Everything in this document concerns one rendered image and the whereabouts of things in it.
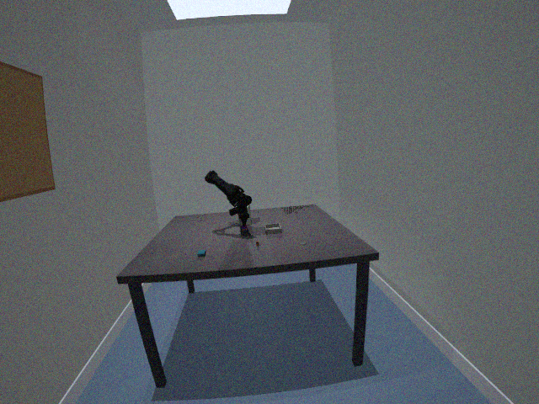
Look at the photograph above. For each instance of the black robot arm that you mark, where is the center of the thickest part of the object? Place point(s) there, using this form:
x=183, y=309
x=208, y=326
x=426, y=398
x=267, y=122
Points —
x=234, y=195

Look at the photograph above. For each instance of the white rectangular tray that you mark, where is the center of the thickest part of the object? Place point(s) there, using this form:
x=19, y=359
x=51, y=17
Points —
x=272, y=228

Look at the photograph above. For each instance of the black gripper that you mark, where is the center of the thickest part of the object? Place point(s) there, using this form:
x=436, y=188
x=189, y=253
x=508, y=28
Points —
x=243, y=215

